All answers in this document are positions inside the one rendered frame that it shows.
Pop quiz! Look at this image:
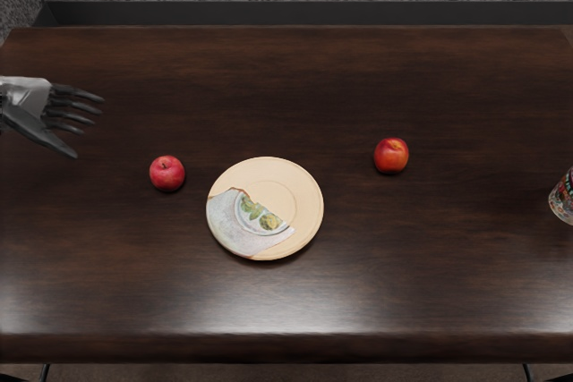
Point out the beige patterned plate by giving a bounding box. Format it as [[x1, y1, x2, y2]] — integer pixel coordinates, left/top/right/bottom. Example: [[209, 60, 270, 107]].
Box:
[[205, 156, 325, 262]]

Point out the dark red apple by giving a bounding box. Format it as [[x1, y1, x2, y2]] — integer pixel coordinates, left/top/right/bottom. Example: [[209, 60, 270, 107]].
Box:
[[149, 155, 186, 192]]

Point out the red-orange peach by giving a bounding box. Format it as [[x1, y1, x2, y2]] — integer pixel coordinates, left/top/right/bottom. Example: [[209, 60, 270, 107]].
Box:
[[373, 137, 410, 174]]

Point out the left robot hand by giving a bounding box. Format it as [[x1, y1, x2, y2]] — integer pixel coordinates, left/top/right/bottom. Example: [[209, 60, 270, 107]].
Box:
[[0, 75, 106, 160]]

